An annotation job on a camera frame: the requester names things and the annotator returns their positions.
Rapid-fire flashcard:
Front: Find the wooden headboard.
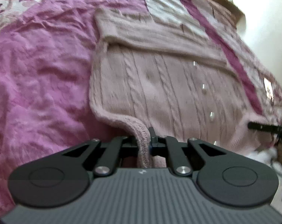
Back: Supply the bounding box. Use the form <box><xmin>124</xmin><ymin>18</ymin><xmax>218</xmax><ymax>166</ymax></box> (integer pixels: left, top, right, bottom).
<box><xmin>199</xmin><ymin>0</ymin><xmax>246</xmax><ymax>26</ymax></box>

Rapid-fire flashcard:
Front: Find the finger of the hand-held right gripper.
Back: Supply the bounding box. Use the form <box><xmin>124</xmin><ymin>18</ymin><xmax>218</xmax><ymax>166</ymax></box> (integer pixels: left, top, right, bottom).
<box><xmin>248</xmin><ymin>121</ymin><xmax>282</xmax><ymax>136</ymax></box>

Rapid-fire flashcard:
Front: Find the white cloth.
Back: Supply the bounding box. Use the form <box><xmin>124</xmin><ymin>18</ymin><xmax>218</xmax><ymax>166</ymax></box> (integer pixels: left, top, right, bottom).
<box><xmin>246</xmin><ymin>145</ymin><xmax>282</xmax><ymax>178</ymax></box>

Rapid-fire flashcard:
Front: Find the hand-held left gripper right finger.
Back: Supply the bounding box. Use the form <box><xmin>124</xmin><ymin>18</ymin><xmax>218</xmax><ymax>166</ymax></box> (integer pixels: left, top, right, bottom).
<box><xmin>148</xmin><ymin>127</ymin><xmax>227</xmax><ymax>176</ymax></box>

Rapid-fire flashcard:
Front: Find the pink knitted sweater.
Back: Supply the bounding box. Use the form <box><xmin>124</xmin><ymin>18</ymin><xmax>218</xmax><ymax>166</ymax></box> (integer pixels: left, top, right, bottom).
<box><xmin>89</xmin><ymin>7</ymin><xmax>275</xmax><ymax>168</ymax></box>

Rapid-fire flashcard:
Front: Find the purple and white striped bedspread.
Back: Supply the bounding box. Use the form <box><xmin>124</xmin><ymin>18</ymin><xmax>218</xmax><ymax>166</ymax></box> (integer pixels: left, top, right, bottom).
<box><xmin>0</xmin><ymin>0</ymin><xmax>282</xmax><ymax>215</ymax></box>

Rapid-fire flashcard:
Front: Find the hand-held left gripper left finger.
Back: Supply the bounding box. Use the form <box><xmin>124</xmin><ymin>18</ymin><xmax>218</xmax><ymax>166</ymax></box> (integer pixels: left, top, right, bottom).
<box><xmin>62</xmin><ymin>136</ymin><xmax>140</xmax><ymax>176</ymax></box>

